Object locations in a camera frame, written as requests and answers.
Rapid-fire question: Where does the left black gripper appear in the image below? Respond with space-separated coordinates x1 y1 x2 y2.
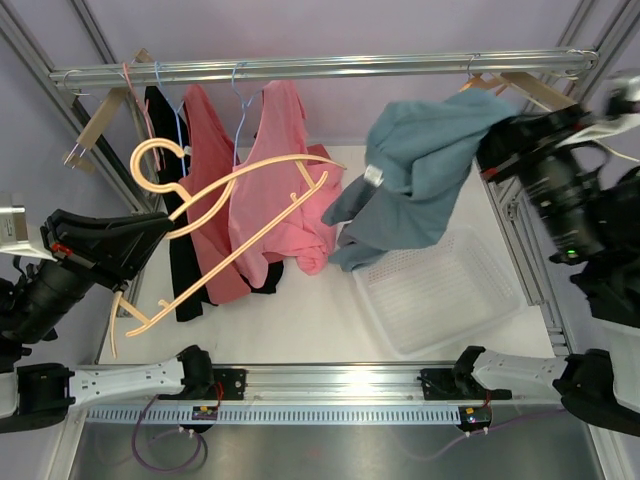
0 210 174 346

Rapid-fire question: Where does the light wooden hanger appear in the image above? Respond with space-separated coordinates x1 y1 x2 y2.
109 138 346 355

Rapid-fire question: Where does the blue t shirt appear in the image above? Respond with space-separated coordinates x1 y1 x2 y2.
322 88 517 272

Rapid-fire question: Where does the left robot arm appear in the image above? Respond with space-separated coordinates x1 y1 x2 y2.
1 209 215 433

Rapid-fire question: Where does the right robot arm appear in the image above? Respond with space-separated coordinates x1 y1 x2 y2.
452 100 639 436

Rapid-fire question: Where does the pale flat wooden hanger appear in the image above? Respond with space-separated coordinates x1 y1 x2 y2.
492 71 640 164

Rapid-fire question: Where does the orange wooden hanger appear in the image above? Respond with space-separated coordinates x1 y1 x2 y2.
459 74 509 96

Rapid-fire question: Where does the dark pink t shirt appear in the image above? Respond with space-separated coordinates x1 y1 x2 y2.
178 83 254 306

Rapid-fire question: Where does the left pale wooden hanger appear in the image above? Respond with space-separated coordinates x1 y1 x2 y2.
63 69 147 173

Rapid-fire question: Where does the light pink t shirt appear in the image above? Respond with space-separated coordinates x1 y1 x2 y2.
228 81 343 288

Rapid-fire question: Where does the black garment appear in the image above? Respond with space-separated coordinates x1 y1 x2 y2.
145 86 284 322

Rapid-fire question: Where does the white plastic basket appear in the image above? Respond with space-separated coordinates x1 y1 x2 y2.
352 225 525 360

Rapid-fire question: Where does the aluminium hanging rail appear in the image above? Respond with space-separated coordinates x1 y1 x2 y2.
49 47 599 91

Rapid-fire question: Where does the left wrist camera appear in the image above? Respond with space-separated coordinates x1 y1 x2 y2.
0 192 53 260

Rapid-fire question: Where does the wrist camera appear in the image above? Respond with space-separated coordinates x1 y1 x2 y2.
558 68 639 147
0 192 53 260

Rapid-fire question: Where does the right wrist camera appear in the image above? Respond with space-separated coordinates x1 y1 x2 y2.
558 68 639 147

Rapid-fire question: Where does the pink wire hanger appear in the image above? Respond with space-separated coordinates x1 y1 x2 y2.
122 62 161 172

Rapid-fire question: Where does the white cable duct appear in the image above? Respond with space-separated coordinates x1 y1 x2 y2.
86 404 462 426

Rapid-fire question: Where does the blue wire hanger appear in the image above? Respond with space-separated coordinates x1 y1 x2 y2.
231 61 262 166
152 60 194 176

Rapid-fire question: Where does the front aluminium rail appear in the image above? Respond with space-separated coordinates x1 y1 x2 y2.
64 363 609 405

